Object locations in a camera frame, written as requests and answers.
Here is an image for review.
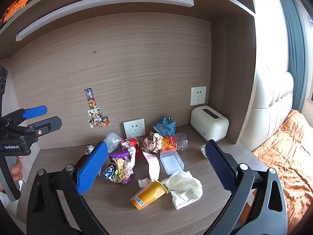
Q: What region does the clear plastic bag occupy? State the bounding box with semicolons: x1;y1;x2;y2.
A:
103;133;122;153

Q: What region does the purple colourful snack bag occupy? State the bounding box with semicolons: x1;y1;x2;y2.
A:
103;147;136;185

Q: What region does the red snack wrapper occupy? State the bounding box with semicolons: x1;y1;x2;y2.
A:
121;138;140;157

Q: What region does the yellow paper cup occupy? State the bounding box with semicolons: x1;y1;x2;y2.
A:
130;180;169;210

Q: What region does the clear plastic bottle orange label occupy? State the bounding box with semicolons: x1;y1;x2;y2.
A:
160;133;188;152

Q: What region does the red white wrapper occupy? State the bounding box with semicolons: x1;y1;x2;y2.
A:
141;132;163;153

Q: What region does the person's left hand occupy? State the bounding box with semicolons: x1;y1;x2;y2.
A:
11;156;23;182

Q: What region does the white panda print bag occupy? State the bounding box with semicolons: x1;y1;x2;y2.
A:
85;145;95;154

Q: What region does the cartoon sticker strip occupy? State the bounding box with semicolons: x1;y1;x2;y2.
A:
84;88;110;128

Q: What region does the white crumpled cloth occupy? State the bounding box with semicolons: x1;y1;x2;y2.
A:
161;170;203;210

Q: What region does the small crumpled paper ball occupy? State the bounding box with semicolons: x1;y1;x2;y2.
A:
200;144;207;159

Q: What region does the white tissue box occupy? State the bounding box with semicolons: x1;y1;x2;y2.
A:
190;106;229;142

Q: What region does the clear plastic container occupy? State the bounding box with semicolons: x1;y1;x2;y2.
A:
160;150;184;175

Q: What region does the pink white wrapper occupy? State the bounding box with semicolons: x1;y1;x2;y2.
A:
138;152;160;189

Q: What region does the cream padded headboard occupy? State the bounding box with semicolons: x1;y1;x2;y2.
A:
241;72;293;151

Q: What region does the blue snack bag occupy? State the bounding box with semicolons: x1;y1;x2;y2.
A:
153;117;177;136

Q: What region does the teal curtain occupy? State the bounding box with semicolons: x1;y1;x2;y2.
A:
280;0;308;112

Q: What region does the white shelf light bar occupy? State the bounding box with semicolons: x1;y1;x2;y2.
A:
15;0;195;42

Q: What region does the lower white wall socket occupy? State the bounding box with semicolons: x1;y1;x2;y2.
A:
123;118;146;138

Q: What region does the white wall socket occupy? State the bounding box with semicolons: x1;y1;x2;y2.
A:
123;118;146;138
190;86;207;106

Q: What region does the upper white wall socket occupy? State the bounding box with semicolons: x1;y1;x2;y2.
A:
190;86;207;106

